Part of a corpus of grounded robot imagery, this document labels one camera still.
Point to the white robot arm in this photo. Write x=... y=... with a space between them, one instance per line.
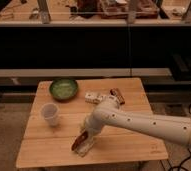
x=170 y=128

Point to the green bowl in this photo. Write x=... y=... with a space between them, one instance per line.
x=63 y=89

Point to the wooden background shelf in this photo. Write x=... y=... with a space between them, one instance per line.
x=95 y=13

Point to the small white box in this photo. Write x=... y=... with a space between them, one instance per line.
x=93 y=97

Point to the clear plastic cup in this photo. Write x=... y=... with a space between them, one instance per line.
x=49 y=112

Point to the brown chocolate bar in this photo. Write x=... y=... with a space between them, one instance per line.
x=116 y=92

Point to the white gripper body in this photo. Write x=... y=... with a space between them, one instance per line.
x=92 y=126

